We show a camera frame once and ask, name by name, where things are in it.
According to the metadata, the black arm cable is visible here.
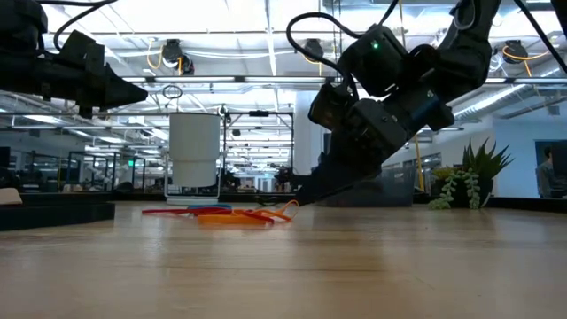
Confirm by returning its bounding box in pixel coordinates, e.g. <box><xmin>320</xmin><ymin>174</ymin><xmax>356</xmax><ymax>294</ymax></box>
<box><xmin>37</xmin><ymin>0</ymin><xmax>120</xmax><ymax>52</ymax></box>
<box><xmin>285</xmin><ymin>0</ymin><xmax>400</xmax><ymax>103</ymax></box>

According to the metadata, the person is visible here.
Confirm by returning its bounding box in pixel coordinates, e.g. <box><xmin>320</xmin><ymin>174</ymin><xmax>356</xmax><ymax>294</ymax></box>
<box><xmin>534</xmin><ymin>145</ymin><xmax>560</xmax><ymax>199</ymax></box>

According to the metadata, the black ceiling cable reel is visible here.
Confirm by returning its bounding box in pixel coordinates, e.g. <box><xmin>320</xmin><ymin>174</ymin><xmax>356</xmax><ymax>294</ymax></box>
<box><xmin>502</xmin><ymin>37</ymin><xmax>559</xmax><ymax>79</ymax></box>
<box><xmin>146</xmin><ymin>38</ymin><xmax>196</xmax><ymax>76</ymax></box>
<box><xmin>299</xmin><ymin>38</ymin><xmax>336</xmax><ymax>76</ymax></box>

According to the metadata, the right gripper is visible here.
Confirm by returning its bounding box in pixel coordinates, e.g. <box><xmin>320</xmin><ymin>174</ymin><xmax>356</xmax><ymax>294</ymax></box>
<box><xmin>295</xmin><ymin>84</ymin><xmax>456</xmax><ymax>207</ymax></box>

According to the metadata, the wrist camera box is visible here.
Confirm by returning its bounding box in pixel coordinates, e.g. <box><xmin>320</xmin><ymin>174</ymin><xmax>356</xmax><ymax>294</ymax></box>
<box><xmin>56</xmin><ymin>29</ymin><xmax>106</xmax><ymax>75</ymax></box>
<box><xmin>307</xmin><ymin>82</ymin><xmax>356</xmax><ymax>132</ymax></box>

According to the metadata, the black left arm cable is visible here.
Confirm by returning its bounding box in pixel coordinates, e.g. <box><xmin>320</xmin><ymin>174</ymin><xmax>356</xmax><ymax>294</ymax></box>
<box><xmin>37</xmin><ymin>0</ymin><xmax>120</xmax><ymax>52</ymax></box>

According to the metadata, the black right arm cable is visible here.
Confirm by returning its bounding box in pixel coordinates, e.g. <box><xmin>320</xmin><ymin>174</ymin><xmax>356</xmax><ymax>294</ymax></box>
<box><xmin>285</xmin><ymin>0</ymin><xmax>400</xmax><ymax>103</ymax></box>

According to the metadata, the black aluminium table frame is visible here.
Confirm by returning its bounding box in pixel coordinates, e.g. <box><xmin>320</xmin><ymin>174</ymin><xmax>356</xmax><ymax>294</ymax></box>
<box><xmin>19</xmin><ymin>191</ymin><xmax>567</xmax><ymax>212</ymax></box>

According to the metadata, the potted green succulent plant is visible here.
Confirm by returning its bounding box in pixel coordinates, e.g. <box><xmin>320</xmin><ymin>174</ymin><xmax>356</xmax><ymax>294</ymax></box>
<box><xmin>428</xmin><ymin>136</ymin><xmax>515</xmax><ymax>207</ymax></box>

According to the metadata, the black workstation frame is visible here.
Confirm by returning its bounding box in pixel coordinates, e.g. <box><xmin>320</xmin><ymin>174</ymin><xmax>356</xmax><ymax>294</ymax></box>
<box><xmin>222</xmin><ymin>110</ymin><xmax>295</xmax><ymax>192</ymax></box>

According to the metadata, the red rubber band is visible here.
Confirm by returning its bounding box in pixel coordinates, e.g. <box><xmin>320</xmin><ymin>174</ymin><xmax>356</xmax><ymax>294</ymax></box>
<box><xmin>141</xmin><ymin>206</ymin><xmax>276</xmax><ymax>225</ymax></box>

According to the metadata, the long ceiling light strip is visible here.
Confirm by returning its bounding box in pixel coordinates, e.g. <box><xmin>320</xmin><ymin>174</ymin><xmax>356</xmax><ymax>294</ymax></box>
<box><xmin>114</xmin><ymin>75</ymin><xmax>567</xmax><ymax>85</ymax></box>

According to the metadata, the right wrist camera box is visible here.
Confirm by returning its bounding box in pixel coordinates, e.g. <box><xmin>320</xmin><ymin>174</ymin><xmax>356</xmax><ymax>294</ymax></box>
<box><xmin>307</xmin><ymin>82</ymin><xmax>356</xmax><ymax>132</ymax></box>

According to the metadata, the translucent grey plastic bin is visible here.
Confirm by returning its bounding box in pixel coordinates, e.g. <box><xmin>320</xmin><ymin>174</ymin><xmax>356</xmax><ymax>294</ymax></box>
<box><xmin>325</xmin><ymin>163</ymin><xmax>417</xmax><ymax>208</ymax></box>

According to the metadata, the hanging black cable loop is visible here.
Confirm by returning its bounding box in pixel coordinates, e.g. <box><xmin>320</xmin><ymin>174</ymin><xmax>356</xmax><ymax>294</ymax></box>
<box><xmin>161</xmin><ymin>83</ymin><xmax>184</xmax><ymax>112</ymax></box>

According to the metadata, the yellow power cable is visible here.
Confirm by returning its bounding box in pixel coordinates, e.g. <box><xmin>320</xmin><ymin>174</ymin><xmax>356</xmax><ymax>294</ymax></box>
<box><xmin>414</xmin><ymin>135</ymin><xmax>425</xmax><ymax>192</ymax></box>

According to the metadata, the white cylindrical machine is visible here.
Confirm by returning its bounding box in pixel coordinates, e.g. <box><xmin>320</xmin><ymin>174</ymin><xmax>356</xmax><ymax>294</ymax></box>
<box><xmin>168</xmin><ymin>112</ymin><xmax>221</xmax><ymax>188</ymax></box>

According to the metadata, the black rubber band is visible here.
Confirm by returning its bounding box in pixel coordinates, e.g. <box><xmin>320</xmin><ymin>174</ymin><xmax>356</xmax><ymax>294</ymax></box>
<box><xmin>0</xmin><ymin>201</ymin><xmax>116</xmax><ymax>232</ymax></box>

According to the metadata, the silver ventilation duct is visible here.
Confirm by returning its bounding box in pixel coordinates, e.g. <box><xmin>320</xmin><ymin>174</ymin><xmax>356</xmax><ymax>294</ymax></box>
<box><xmin>451</xmin><ymin>55</ymin><xmax>567</xmax><ymax>129</ymax></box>

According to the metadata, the blue rubber band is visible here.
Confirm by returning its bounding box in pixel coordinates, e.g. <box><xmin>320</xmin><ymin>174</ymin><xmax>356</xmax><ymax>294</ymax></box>
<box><xmin>187</xmin><ymin>203</ymin><xmax>233</xmax><ymax>211</ymax></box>

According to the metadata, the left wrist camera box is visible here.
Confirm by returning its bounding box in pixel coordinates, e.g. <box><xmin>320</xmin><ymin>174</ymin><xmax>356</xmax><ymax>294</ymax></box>
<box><xmin>56</xmin><ymin>29</ymin><xmax>106</xmax><ymax>75</ymax></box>

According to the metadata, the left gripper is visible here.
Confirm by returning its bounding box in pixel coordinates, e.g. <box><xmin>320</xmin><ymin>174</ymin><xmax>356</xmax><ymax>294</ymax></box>
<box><xmin>42</xmin><ymin>57</ymin><xmax>149</xmax><ymax>120</ymax></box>

